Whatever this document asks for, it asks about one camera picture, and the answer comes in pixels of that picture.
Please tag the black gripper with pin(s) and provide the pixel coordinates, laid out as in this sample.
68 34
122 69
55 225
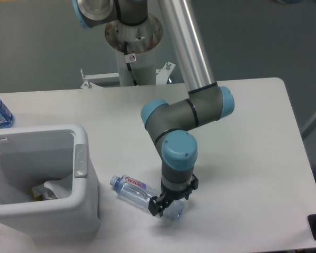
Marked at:
157 204

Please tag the clear Ganten water bottle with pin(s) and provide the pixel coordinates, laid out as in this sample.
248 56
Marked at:
139 193

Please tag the clear plastic wrapper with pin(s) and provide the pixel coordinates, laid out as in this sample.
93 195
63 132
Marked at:
53 189

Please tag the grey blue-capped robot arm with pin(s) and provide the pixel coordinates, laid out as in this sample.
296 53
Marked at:
169 124

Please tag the white plastic trash can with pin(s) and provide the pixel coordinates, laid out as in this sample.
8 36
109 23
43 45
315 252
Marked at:
29 157

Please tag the white metal base frame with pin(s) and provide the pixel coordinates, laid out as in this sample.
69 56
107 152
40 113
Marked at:
163 76

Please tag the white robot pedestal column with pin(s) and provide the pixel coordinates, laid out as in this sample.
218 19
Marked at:
135 46

